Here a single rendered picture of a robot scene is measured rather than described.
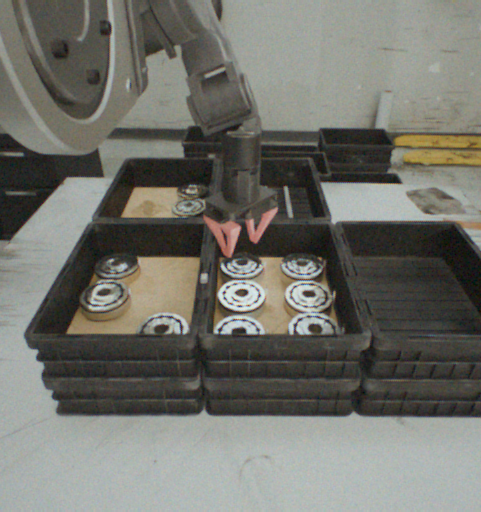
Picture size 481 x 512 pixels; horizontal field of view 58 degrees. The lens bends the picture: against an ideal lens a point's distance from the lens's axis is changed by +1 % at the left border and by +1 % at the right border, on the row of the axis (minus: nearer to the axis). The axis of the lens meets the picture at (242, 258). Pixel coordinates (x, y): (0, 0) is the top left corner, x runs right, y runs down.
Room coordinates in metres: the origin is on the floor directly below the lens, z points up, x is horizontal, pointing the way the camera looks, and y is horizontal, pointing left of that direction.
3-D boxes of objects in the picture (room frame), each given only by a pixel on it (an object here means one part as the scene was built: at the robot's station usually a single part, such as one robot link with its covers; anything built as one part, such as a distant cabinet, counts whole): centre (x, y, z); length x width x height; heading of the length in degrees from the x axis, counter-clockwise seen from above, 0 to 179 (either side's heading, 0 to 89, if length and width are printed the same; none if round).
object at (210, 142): (2.49, 0.14, 0.37); 0.40 x 0.30 x 0.45; 87
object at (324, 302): (0.71, -0.14, 0.86); 0.10 x 0.10 x 0.01
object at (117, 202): (1.11, 0.23, 0.87); 0.40 x 0.30 x 0.11; 0
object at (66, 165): (2.33, 1.15, 0.45); 0.60 x 0.45 x 0.90; 177
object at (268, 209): (0.61, -0.01, 1.10); 0.07 x 0.07 x 0.09; 44
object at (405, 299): (0.71, -0.37, 0.87); 0.40 x 0.30 x 0.11; 0
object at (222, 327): (0.59, 0.01, 0.86); 0.10 x 0.10 x 0.01
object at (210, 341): (0.71, -0.07, 0.92); 0.40 x 0.30 x 0.02; 0
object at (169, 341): (0.71, 0.23, 0.92); 0.40 x 0.30 x 0.02; 0
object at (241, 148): (0.61, 0.00, 1.23); 0.07 x 0.06 x 0.07; 177
